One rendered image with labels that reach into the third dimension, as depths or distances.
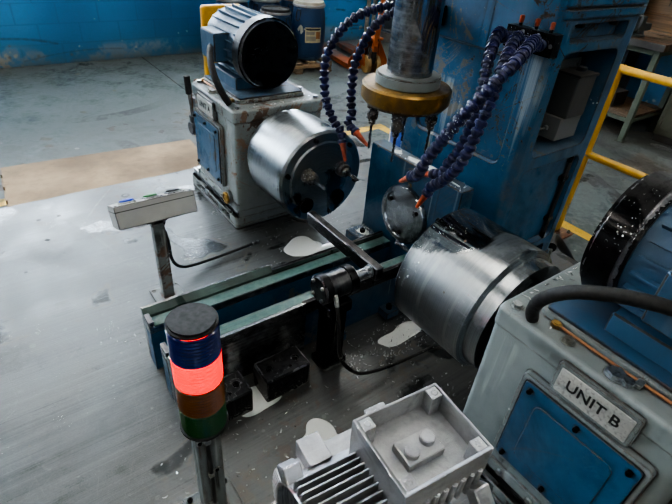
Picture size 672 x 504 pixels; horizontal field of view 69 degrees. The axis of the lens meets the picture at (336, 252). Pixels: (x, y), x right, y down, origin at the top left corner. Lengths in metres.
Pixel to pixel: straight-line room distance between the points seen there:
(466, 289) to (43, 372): 0.84
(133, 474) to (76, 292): 0.54
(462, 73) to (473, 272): 0.52
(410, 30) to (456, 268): 0.44
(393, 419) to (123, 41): 6.15
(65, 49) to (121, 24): 0.66
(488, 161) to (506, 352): 0.51
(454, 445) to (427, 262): 0.36
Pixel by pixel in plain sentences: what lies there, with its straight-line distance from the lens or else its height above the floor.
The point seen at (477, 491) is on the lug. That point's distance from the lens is 0.63.
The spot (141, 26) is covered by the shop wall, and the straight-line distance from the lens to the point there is 6.56.
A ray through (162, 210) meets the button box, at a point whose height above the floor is 1.05.
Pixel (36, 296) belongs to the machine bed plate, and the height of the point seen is 0.80.
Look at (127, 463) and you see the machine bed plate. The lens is 0.99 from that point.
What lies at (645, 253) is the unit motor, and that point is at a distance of 0.69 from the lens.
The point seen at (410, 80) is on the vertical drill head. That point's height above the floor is 1.36.
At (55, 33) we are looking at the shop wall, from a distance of 6.38.
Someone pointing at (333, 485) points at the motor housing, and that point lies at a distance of 0.59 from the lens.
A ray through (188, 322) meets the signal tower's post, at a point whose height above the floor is 1.22.
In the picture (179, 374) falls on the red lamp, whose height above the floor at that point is 1.15.
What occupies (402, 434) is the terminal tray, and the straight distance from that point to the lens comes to 0.61.
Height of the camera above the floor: 1.61
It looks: 35 degrees down
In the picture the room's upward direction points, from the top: 5 degrees clockwise
